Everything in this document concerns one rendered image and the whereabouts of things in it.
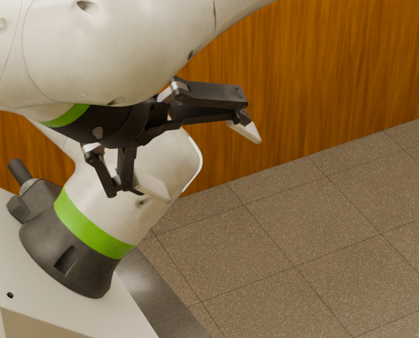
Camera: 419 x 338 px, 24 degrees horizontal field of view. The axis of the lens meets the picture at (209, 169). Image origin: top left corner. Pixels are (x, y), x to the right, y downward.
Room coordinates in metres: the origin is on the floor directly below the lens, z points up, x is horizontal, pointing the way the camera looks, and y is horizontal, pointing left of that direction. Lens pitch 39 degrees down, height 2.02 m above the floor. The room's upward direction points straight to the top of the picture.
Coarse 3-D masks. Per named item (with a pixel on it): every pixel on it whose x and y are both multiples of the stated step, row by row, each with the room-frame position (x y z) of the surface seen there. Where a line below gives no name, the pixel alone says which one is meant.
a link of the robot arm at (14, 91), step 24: (0, 0) 0.73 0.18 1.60; (24, 0) 0.72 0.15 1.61; (0, 24) 0.71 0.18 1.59; (0, 48) 0.69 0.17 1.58; (0, 72) 0.69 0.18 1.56; (24, 72) 0.68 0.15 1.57; (0, 96) 0.69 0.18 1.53; (24, 96) 0.69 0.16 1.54; (48, 120) 0.74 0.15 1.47; (72, 120) 0.75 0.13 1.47
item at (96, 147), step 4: (88, 144) 0.83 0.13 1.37; (92, 144) 0.83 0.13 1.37; (96, 144) 0.83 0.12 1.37; (100, 144) 0.83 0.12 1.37; (84, 148) 0.83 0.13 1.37; (88, 148) 0.83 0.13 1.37; (92, 148) 0.83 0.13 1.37; (96, 148) 0.83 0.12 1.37; (100, 148) 0.83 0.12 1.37; (104, 148) 0.83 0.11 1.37; (84, 152) 0.83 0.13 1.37; (96, 152) 0.83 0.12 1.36; (100, 152) 0.83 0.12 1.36; (104, 152) 0.84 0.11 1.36; (100, 156) 0.83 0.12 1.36; (100, 160) 0.83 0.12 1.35
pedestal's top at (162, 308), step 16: (128, 256) 1.10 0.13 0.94; (144, 256) 1.10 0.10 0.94; (128, 272) 1.07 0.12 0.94; (144, 272) 1.07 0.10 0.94; (128, 288) 1.03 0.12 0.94; (144, 288) 1.03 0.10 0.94; (160, 288) 1.03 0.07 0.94; (144, 304) 1.00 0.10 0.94; (160, 304) 1.00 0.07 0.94; (176, 304) 1.00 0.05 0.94; (160, 320) 0.97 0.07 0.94; (176, 320) 0.97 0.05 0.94; (192, 320) 0.97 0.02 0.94; (160, 336) 0.94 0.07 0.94; (176, 336) 0.94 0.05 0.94; (192, 336) 0.94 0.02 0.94; (208, 336) 0.94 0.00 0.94
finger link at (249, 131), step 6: (228, 120) 0.87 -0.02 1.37; (234, 126) 0.87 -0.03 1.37; (240, 126) 0.88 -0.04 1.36; (246, 126) 0.90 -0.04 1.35; (252, 126) 0.91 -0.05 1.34; (240, 132) 0.88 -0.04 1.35; (246, 132) 0.88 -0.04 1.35; (252, 132) 0.90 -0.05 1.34; (252, 138) 0.89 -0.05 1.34; (258, 138) 0.90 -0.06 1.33
